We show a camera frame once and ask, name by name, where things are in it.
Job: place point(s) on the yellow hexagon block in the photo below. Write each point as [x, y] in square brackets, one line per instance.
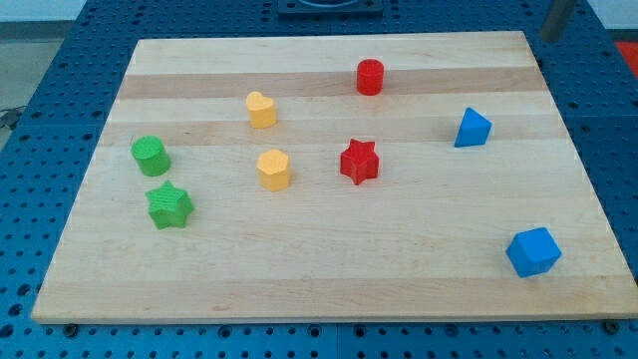
[273, 169]

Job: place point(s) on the yellow heart block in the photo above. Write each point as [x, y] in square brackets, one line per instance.
[261, 110]

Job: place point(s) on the red star block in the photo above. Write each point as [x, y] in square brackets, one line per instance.
[359, 161]

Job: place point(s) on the wooden board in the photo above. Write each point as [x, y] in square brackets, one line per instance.
[423, 241]

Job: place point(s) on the red cylinder block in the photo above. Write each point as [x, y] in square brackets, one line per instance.
[370, 77]

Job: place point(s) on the green star block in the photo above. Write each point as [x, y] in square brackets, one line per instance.
[169, 206]

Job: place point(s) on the blue triangle block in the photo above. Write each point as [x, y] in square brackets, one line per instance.
[473, 130]

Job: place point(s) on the green cylinder block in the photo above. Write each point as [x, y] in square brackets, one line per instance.
[151, 156]

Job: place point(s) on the blue cube block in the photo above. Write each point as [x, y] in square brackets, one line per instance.
[533, 252]

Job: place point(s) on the grey metal rod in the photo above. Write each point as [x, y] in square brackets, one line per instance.
[556, 19]

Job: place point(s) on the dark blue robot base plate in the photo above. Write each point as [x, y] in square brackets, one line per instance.
[328, 7]

